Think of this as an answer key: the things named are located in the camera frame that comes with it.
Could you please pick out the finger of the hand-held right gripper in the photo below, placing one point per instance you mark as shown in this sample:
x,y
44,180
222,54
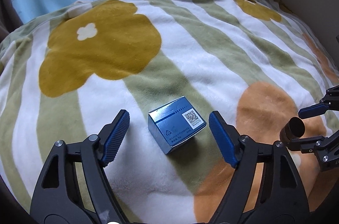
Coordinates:
x,y
312,110
302,144

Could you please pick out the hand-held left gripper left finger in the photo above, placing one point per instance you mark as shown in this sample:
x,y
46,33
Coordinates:
x,y
116,139

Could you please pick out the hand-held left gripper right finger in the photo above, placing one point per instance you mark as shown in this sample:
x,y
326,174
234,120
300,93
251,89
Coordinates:
x,y
222,139

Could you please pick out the small black jar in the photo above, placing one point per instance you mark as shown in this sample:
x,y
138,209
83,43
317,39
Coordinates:
x,y
294,131

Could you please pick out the small shiny square box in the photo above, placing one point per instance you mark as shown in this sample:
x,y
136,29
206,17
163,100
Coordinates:
x,y
172,131

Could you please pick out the striped floral fleece blanket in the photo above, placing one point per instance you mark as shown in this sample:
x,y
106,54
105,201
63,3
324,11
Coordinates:
x,y
185,60

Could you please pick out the beige curtain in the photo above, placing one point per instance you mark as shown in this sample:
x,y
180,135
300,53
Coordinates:
x,y
9,9

